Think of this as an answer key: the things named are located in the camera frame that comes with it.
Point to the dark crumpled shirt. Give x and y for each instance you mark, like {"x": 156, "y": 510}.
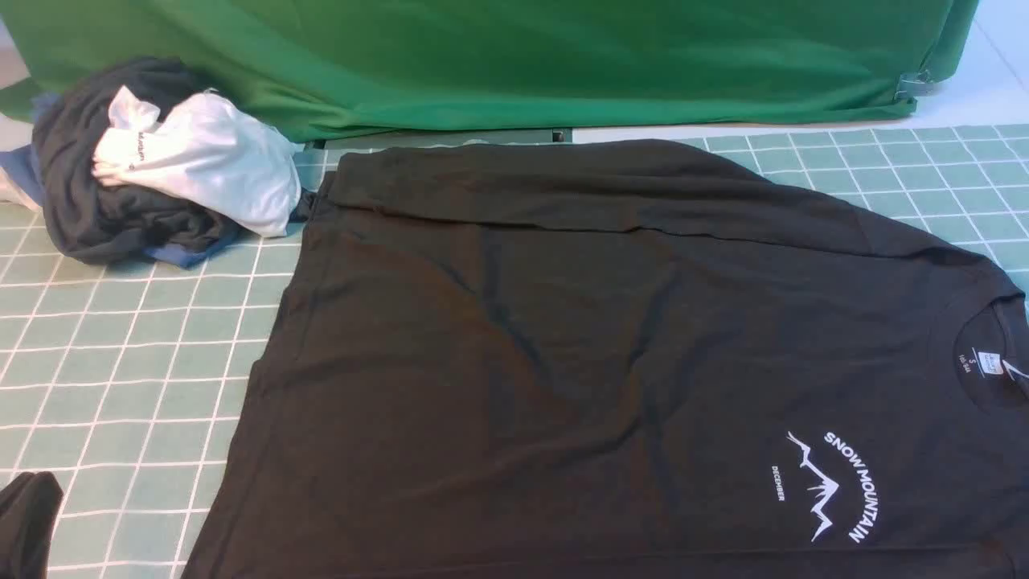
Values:
{"x": 98, "y": 224}

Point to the dark gray long-sleeved shirt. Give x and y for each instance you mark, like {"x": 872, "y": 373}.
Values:
{"x": 623, "y": 360}

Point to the green backdrop cloth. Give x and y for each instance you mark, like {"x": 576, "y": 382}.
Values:
{"x": 332, "y": 69}

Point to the green checkered table mat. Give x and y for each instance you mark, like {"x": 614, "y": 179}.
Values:
{"x": 126, "y": 382}

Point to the blue crumpled garment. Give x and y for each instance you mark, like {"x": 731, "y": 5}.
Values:
{"x": 104, "y": 193}

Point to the white crumpled shirt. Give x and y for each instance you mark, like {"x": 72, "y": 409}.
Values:
{"x": 206, "y": 151}

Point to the metal binder clip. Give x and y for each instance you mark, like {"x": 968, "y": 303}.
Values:
{"x": 914, "y": 85}

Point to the white garment at edge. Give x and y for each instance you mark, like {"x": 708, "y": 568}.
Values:
{"x": 10, "y": 137}

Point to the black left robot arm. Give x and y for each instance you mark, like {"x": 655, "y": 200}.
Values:
{"x": 28, "y": 514}

